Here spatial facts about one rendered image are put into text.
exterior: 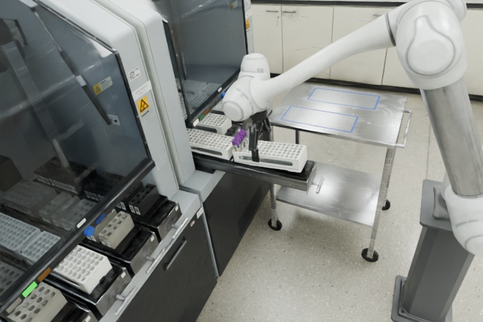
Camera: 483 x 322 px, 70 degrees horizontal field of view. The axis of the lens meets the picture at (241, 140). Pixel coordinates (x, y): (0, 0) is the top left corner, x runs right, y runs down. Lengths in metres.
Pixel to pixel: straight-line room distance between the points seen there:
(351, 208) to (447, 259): 0.59
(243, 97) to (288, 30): 2.68
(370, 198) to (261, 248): 0.70
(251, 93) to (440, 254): 1.00
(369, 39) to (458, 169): 0.44
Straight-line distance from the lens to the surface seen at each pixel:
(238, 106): 1.07
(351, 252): 2.20
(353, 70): 3.70
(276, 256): 2.16
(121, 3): 1.29
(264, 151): 1.43
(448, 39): 0.89
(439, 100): 1.01
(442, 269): 1.71
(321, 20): 3.60
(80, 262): 1.26
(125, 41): 1.16
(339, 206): 2.04
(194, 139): 1.59
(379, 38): 1.11
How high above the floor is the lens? 1.74
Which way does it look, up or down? 35 degrees down
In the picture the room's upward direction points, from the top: 7 degrees counter-clockwise
